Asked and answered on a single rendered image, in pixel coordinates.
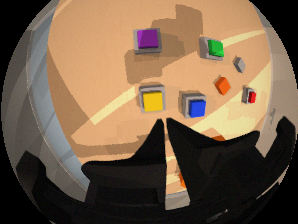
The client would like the green button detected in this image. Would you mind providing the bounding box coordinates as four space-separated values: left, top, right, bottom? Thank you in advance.
198 36 223 60

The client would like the red button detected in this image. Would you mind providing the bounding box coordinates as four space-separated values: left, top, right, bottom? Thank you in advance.
241 87 257 104

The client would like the blue button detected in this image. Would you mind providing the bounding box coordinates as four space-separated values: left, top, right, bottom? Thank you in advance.
182 93 206 119

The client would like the purple button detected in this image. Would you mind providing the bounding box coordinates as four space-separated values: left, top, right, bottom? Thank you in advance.
133 28 162 55

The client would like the yellow button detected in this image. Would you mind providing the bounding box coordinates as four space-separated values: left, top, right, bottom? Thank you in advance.
138 84 166 113

